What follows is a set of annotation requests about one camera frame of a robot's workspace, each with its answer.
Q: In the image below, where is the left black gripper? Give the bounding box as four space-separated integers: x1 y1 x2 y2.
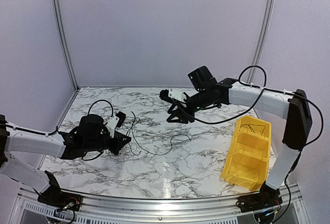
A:
85 131 131 156

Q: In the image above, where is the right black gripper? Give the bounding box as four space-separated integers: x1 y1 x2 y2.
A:
167 88 212 123

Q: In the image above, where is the dark green cable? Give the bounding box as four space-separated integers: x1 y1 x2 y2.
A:
131 110 192 157

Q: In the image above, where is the thin black cable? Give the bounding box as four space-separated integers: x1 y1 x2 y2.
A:
239 123 266 135

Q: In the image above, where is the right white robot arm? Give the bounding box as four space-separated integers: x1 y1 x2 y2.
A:
159 78 312 208

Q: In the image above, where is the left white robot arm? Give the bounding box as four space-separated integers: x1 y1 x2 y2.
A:
1 112 131 206

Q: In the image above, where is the yellow plastic bin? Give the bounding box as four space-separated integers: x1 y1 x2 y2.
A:
220 115 271 192

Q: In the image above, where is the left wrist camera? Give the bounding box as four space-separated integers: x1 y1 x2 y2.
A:
77 111 127 139

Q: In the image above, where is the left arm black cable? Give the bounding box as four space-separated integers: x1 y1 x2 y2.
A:
5 99 116 162

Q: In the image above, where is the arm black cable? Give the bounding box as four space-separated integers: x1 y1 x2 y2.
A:
180 65 324 209
5 99 116 162

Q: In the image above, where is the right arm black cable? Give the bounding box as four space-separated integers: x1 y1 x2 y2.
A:
180 65 324 209

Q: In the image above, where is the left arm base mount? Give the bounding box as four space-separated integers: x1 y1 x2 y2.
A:
37 170 82 211

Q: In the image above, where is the right aluminium frame post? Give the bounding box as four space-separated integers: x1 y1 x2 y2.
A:
243 0 278 93

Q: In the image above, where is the aluminium frame post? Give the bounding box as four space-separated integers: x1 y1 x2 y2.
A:
52 0 79 92
243 0 278 93

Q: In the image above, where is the aluminium front rail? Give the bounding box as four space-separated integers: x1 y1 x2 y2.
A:
9 184 310 223

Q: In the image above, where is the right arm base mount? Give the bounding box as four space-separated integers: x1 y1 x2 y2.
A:
236 184 283 213

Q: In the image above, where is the left aluminium frame post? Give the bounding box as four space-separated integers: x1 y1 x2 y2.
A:
52 0 79 92

